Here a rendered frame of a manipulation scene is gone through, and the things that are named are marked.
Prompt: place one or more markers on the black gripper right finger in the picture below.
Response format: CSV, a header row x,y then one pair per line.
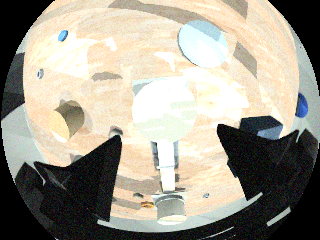
x,y
253,157

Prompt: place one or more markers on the white balance beam with round pans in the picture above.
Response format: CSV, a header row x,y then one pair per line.
x,y
165,156

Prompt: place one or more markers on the pale grey pebble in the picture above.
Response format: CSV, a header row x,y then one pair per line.
x,y
115,132

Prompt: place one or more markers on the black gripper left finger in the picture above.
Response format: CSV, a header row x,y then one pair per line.
x,y
90,180

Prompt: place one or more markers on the beige cylinder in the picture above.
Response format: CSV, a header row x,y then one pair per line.
x,y
66,120

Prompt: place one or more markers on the orange ring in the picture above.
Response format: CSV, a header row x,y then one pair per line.
x,y
147,204

